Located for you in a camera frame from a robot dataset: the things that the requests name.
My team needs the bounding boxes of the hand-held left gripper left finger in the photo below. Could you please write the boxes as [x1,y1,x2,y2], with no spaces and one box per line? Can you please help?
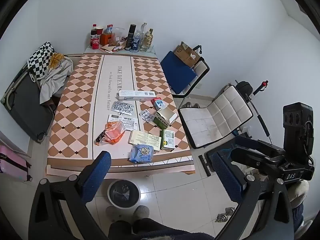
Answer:
[28,151,112,240]

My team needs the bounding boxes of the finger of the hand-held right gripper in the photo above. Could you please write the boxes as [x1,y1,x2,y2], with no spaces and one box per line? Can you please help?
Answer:
[204,147,283,173]
[233,135,286,157]

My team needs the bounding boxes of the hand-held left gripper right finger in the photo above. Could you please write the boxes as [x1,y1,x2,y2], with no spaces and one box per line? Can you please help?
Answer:
[212,151,294,240]

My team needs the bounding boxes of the round white trash bin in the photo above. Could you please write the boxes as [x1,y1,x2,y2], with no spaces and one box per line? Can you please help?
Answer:
[107,180,141,209]

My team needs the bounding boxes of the small black wrapper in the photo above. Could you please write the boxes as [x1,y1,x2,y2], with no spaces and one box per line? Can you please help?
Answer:
[95,129,107,146]

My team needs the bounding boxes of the orange plastic wrapper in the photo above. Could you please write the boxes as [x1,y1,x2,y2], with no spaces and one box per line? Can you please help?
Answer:
[100,121,126,146]

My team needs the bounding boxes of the blue tissue packet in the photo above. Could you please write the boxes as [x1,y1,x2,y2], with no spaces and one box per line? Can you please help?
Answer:
[128,144,154,164]

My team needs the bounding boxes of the white barcode packet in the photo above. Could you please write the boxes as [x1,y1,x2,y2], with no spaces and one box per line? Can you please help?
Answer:
[108,114,139,131]

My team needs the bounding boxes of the green medicine box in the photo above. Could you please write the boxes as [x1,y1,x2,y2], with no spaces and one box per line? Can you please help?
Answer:
[161,128,176,151]

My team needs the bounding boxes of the small silver blister pack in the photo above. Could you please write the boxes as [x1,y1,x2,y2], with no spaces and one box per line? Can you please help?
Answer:
[139,109,155,123]

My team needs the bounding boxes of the green white box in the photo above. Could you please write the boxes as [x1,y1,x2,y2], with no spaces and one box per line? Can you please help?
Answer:
[152,108,179,130]

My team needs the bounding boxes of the small red white box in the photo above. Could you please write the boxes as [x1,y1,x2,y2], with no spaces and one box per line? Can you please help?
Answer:
[151,97,167,111]

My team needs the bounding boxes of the person's right forearm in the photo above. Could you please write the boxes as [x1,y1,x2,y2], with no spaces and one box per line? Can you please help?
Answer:
[285,179,310,232]

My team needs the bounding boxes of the white padded chair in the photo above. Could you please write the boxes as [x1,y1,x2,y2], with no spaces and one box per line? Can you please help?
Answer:
[177,85,254,149]

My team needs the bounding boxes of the grey fuzzy slipper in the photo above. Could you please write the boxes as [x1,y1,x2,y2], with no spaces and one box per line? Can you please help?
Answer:
[132,205,150,221]

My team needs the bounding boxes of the large silver blister pack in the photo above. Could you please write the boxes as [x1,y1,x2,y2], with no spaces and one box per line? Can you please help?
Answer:
[110,101,135,116]

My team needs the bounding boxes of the checkered table cover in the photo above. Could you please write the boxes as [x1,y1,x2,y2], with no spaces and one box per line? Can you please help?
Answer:
[46,46,196,178]

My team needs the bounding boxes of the pink suitcase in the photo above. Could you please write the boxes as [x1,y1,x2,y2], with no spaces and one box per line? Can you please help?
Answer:
[0,144,33,182]

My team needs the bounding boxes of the long white toothpaste box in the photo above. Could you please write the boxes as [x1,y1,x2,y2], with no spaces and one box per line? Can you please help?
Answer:
[116,90,157,102]

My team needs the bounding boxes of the open cardboard box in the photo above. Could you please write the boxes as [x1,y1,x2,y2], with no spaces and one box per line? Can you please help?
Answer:
[173,41,201,68]

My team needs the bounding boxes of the yellow cloth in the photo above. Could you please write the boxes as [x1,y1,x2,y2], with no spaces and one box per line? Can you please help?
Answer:
[49,52,66,68]

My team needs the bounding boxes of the brown paper scraps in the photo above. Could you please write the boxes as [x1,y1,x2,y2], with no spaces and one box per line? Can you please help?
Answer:
[100,43,125,54]

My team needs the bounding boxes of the black white checkered cloth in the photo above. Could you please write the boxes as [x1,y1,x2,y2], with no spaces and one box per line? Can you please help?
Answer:
[27,42,57,82]

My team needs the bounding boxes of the orange box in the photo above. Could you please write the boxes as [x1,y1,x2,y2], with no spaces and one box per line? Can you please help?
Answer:
[100,33,112,46]

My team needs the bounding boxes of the blue patterned bottle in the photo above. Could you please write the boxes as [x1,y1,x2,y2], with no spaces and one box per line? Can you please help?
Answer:
[132,31,142,52]

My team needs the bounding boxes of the clear snack bag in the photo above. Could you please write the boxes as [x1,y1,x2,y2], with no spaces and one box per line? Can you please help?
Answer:
[109,27,126,48]

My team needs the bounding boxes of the dark cola bottle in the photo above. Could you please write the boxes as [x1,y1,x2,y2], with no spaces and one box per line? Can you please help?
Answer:
[90,24,98,46]

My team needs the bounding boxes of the black spray can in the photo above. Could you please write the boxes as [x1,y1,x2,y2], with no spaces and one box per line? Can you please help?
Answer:
[125,24,137,51]

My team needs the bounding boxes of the gold perfume bottle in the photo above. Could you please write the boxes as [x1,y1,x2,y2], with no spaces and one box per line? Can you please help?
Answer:
[140,28,154,52]

